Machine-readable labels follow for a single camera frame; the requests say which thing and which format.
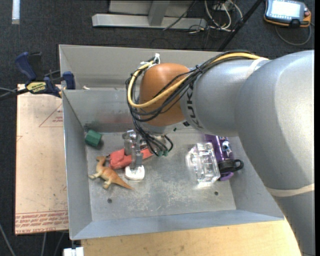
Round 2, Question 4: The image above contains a red cloth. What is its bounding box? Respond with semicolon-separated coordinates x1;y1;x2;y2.
108;147;154;171

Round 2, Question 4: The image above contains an orange toy dinosaur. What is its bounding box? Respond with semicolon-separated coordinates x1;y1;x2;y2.
87;155;135;191

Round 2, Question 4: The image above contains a dark green block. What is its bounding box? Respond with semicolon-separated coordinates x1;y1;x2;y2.
84;129;104;148

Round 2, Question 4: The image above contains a grey metal bin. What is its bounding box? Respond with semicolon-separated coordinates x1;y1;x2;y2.
58;44;286;241

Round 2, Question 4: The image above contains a clear glass block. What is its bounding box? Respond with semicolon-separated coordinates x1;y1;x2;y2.
185;142;222;190

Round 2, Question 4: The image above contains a brown cardboard board, red print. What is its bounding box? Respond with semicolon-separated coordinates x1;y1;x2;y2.
14;83;70;236

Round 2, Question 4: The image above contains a purple bottle with black cap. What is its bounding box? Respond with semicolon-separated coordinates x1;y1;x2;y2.
204;134;245;182

